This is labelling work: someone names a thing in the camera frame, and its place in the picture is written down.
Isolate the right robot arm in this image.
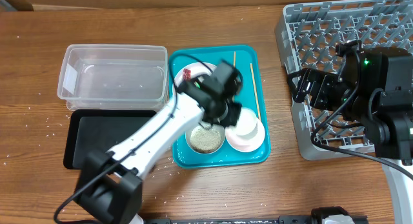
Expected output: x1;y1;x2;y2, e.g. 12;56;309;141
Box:
287;41;412;223

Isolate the right wooden chopstick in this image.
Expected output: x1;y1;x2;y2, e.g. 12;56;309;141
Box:
250;63;261;120

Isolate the teal serving tray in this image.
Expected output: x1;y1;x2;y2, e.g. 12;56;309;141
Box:
170;45;271;169

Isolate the white round plate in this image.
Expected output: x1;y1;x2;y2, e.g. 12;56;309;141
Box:
172;61;217;96

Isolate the red snack wrapper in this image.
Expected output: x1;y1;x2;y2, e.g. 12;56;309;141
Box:
182;68;192;81

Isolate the white shallow bowl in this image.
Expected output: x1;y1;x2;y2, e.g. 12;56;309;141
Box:
225;119;265;152

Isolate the clear plastic bin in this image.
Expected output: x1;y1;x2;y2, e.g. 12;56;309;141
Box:
57;44;168;110

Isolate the grey dishwasher rack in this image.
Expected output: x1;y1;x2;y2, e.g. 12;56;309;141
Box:
275;0;412;160

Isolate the white cup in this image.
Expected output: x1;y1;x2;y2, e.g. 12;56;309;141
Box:
233;107;257;136

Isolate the grey bowl of rice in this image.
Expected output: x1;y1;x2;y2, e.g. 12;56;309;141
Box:
185;123;225;154

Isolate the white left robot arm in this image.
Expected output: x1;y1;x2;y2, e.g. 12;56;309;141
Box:
69;77;242;223

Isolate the black plastic tray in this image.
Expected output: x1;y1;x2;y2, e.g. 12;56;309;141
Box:
63;109;156;169

